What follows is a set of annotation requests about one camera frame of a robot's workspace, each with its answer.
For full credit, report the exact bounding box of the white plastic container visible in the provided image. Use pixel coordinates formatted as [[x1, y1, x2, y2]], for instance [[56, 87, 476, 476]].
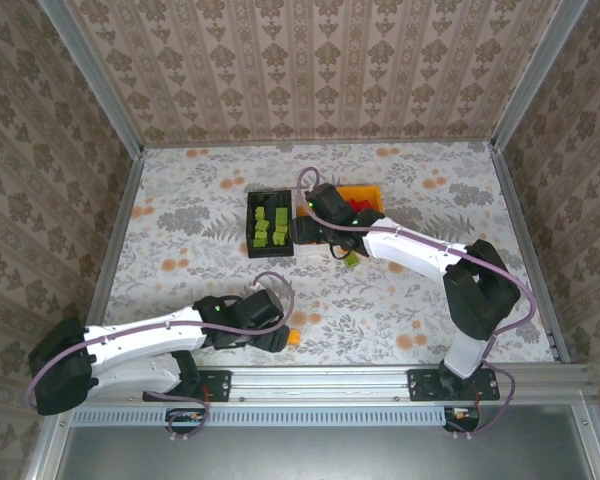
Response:
[[292, 191, 342, 258]]

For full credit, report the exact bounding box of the black plastic container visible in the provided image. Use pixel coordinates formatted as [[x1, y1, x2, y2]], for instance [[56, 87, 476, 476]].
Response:
[[246, 188, 296, 260]]

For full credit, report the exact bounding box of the black connector box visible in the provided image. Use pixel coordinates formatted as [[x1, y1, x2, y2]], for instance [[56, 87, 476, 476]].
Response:
[[443, 405, 481, 432], [167, 407, 211, 435]]

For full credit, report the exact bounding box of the grey metal panel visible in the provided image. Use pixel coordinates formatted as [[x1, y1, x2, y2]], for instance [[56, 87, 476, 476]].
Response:
[[59, 424, 589, 480]]

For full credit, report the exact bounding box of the floral patterned table sheet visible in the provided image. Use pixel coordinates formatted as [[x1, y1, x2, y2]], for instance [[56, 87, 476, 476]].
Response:
[[90, 142, 557, 369]]

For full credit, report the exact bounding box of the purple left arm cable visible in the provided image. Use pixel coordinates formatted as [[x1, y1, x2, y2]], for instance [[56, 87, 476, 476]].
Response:
[[25, 272, 296, 444]]

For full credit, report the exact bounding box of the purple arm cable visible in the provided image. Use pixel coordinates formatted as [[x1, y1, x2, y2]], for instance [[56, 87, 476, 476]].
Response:
[[298, 167, 537, 444], [25, 272, 296, 444]]

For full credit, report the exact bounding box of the aluminium front rail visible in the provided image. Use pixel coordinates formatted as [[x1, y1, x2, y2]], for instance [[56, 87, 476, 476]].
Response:
[[54, 364, 591, 407]]

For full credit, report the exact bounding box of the grey slotted cable duct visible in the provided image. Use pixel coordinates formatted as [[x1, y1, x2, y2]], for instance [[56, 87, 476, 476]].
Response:
[[72, 405, 449, 428]]

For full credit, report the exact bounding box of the aluminium back rail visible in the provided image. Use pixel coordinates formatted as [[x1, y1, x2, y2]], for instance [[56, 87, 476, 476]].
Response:
[[142, 139, 496, 150]]

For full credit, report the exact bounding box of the aluminium side rail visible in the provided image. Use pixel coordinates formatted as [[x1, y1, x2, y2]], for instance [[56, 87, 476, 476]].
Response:
[[74, 149, 146, 369], [489, 144, 572, 364]]

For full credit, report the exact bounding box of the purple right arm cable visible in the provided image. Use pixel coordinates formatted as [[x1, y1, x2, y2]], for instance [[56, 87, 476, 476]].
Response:
[[298, 167, 537, 444]]

